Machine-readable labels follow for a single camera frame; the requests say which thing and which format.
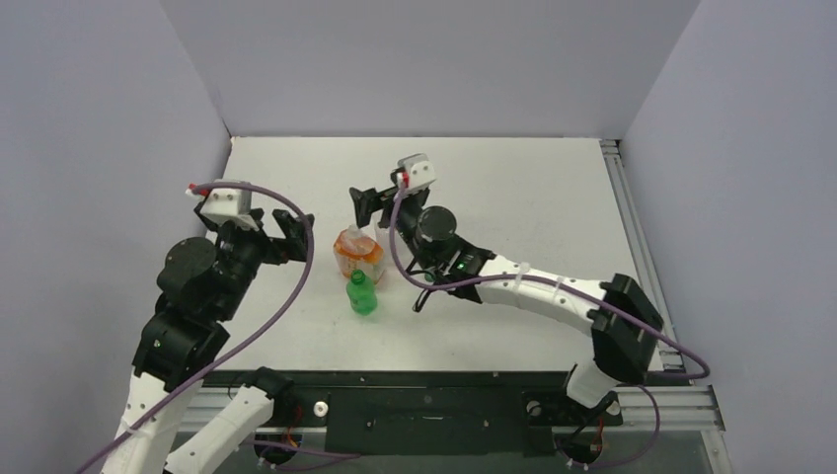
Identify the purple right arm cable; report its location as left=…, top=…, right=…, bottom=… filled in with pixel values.
left=388, top=183, right=712, bottom=383

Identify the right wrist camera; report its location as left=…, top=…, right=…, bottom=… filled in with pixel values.
left=391, top=153, right=436, bottom=196

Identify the green plastic bottle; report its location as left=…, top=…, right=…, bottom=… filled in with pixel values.
left=345, top=270, right=378, bottom=316

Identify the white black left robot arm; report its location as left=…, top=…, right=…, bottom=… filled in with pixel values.
left=100, top=203, right=315, bottom=473

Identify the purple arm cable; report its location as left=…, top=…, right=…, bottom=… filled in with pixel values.
left=75, top=183, right=317, bottom=474
left=388, top=183, right=712, bottom=383

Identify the aluminium table edge rail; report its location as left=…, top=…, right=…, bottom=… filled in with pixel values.
left=599, top=139, right=677, bottom=342

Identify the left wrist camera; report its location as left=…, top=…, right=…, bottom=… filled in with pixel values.
left=185, top=184, right=260, bottom=232

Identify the clear square plastic bottle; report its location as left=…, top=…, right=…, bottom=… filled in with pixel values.
left=374, top=222, right=393, bottom=266

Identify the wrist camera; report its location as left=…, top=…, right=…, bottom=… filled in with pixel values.
left=185, top=184, right=260, bottom=232
left=391, top=153, right=436, bottom=196

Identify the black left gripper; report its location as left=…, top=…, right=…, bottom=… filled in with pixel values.
left=212, top=206, right=314, bottom=319

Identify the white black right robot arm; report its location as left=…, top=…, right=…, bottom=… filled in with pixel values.
left=349, top=188, right=663, bottom=422

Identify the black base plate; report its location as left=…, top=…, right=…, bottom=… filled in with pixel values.
left=208, top=369, right=624, bottom=457

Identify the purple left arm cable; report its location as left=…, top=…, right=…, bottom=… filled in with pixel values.
left=75, top=183, right=317, bottom=474

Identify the orange label plastic bottle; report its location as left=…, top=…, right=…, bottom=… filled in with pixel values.
left=333, top=224, right=384, bottom=284

